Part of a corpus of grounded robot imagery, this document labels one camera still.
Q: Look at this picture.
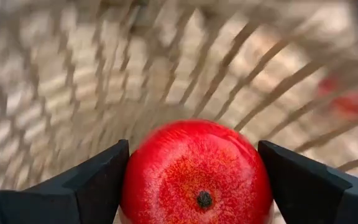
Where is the red apple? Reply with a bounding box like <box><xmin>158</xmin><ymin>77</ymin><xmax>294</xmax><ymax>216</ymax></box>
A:
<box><xmin>119</xmin><ymin>119</ymin><xmax>275</xmax><ymax>224</ymax></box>
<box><xmin>317</xmin><ymin>76</ymin><xmax>358</xmax><ymax>121</ymax></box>

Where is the open-weave wicker basket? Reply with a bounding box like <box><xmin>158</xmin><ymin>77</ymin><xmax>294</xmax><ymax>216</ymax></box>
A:
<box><xmin>0</xmin><ymin>0</ymin><xmax>358</xmax><ymax>191</ymax></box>

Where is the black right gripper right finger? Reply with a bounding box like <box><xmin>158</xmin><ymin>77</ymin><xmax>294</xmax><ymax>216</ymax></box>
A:
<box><xmin>257</xmin><ymin>139</ymin><xmax>358</xmax><ymax>224</ymax></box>

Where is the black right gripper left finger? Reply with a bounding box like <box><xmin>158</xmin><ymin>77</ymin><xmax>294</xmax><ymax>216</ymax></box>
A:
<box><xmin>0</xmin><ymin>139</ymin><xmax>131</xmax><ymax>224</ymax></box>

